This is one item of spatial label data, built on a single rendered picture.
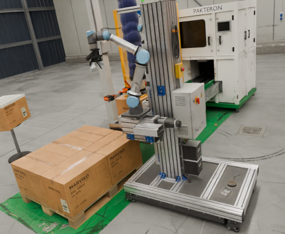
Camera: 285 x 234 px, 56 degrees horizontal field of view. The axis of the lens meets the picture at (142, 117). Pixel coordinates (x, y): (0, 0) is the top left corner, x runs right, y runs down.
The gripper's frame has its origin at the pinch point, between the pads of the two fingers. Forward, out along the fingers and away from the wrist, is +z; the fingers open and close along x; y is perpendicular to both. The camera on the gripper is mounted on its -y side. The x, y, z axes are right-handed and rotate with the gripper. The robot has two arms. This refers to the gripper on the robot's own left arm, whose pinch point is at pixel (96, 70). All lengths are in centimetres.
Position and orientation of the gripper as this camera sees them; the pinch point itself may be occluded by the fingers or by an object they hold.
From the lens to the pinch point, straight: 252.2
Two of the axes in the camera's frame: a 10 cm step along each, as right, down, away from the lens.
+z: 1.3, 9.3, 3.4
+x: 5.1, -3.6, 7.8
